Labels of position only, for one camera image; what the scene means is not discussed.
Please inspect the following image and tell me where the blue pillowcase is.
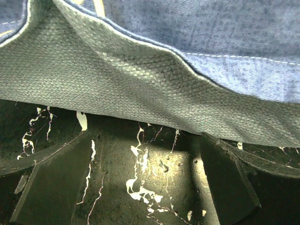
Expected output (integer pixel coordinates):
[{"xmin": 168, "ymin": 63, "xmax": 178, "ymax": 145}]
[{"xmin": 0, "ymin": 0, "xmax": 300, "ymax": 147}]

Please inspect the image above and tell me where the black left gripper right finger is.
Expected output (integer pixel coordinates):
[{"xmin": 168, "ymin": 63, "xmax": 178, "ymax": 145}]
[{"xmin": 200, "ymin": 134, "xmax": 300, "ymax": 225}]

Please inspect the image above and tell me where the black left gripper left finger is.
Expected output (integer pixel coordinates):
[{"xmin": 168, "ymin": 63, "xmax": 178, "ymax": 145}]
[{"xmin": 0, "ymin": 131, "xmax": 91, "ymax": 223}]

